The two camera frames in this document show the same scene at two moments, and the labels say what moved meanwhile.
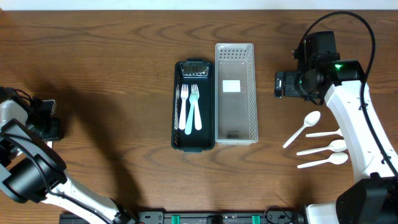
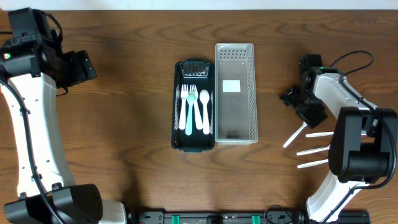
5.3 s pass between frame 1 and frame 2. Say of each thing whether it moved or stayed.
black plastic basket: stayed
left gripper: moved
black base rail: stayed
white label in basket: stayed
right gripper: moved
